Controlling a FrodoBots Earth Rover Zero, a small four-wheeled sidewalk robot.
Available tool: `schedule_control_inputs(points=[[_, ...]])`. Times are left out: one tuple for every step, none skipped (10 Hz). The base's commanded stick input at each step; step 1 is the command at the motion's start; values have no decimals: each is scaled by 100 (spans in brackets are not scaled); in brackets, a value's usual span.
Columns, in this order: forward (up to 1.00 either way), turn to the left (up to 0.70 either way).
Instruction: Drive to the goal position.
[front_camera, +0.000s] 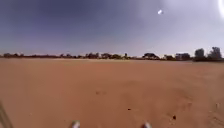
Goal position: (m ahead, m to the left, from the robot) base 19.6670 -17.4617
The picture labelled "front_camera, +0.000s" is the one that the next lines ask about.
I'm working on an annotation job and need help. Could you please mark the reddish-brown sandy ground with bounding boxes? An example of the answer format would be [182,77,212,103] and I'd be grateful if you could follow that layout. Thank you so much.
[0,57,224,128]

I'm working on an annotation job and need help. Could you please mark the robot's own part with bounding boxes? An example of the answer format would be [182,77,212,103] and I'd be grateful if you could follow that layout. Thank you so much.
[141,121,153,128]
[70,120,82,128]

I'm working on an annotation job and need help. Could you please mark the distant row of trees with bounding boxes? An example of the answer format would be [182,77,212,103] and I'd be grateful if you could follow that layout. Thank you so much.
[0,46,224,63]

